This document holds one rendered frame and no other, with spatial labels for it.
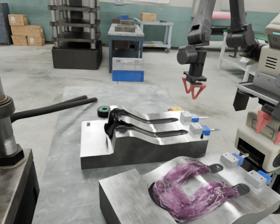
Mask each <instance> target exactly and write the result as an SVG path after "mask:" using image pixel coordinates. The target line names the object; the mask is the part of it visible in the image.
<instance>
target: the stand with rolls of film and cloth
mask: <svg viewBox="0 0 280 224"><path fill-rule="evenodd" d="M212 20H231V16H230V12H213V14H212ZM229 27H230V26H226V25H211V28H210V29H211V30H212V31H211V35H223V36H224V32H223V29H225V30H227V28H229ZM237 30H243V28H240V29H237ZM222 45H223V41H210V45H209V46H201V47H204V48H221V47H222ZM197 48H198V47H197ZM237 50H238V48H237V49H236V50H235V53H234V56H232V55H228V56H229V57H232V58H238V57H236V54H237Z"/></svg>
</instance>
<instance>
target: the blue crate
mask: <svg viewBox="0 0 280 224"><path fill-rule="evenodd" d="M112 80H113V81H132V82H143V81H144V71H131V70H112Z"/></svg>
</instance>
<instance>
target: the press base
mask: <svg viewBox="0 0 280 224"><path fill-rule="evenodd" d="M39 192H40V188H39V184H38V179H37V174H36V169H35V164H34V161H33V162H32V165H31V168H30V171H29V174H28V177H27V180H26V183H25V186H24V189H23V192H22V195H21V198H20V201H19V204H18V207H17V210H16V213H15V216H14V219H13V222H12V224H32V220H33V216H34V212H35V208H36V203H37V200H38V196H39Z"/></svg>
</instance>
